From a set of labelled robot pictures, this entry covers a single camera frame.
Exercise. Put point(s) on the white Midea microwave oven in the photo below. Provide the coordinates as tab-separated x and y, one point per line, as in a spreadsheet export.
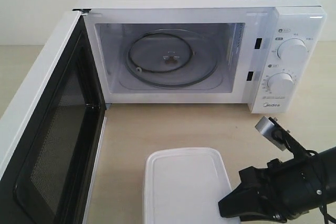
247	34

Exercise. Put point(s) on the white plastic lidded container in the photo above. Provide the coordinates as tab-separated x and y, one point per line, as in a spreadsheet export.
184	185

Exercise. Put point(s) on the glass turntable plate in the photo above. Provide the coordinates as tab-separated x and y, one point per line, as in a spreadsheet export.
172	58

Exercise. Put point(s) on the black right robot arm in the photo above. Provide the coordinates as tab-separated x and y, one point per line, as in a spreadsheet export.
324	165

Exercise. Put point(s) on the lower white timer knob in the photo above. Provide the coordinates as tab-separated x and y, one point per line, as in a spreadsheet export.
280	83

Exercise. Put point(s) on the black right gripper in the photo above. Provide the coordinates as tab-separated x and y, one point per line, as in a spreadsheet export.
267	194

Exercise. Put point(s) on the white microwave door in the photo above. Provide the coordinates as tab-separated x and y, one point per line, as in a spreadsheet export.
51	131

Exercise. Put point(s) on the upper white control knob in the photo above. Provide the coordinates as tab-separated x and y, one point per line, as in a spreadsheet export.
292	49

